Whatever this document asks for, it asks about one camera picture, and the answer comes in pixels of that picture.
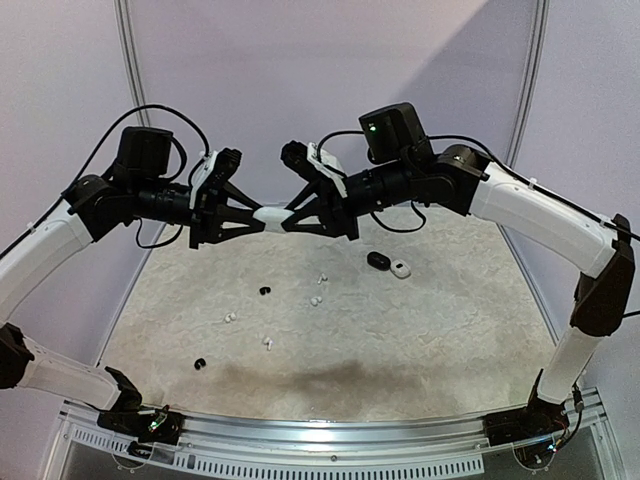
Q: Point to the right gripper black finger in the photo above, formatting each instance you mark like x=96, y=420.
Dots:
x=328, y=219
x=310, y=196

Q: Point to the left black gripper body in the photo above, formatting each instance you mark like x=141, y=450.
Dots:
x=199, y=223

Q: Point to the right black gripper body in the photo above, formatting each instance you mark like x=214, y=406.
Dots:
x=331, y=208

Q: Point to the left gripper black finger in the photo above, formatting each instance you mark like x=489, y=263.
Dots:
x=230, y=224
x=235, y=194

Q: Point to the white oval charging case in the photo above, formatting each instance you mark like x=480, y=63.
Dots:
x=272, y=218

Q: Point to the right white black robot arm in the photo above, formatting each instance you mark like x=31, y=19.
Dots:
x=472, y=181

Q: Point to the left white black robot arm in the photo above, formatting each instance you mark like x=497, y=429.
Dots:
x=136, y=186

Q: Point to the black charging case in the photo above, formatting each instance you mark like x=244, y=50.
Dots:
x=378, y=261

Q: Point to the small white charging case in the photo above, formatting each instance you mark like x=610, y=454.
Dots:
x=400, y=269

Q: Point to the black earbud lower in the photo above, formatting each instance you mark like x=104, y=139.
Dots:
x=199, y=364

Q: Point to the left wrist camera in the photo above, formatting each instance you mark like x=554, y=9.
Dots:
x=213, y=175

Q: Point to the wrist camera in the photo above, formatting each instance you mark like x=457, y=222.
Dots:
x=311, y=163
x=213, y=175

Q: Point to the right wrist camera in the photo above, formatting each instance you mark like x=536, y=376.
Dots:
x=311, y=163

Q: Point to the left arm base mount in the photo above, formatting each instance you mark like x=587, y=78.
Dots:
x=150, y=426

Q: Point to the left aluminium frame post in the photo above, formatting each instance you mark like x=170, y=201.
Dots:
x=124, y=23

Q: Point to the aluminium frame post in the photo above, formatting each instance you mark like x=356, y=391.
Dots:
x=530, y=74
x=124, y=23

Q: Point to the aluminium front rail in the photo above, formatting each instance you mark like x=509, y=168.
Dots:
x=471, y=446

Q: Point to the right aluminium frame post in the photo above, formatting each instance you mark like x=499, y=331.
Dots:
x=530, y=74

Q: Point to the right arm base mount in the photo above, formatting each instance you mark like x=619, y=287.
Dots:
x=536, y=419

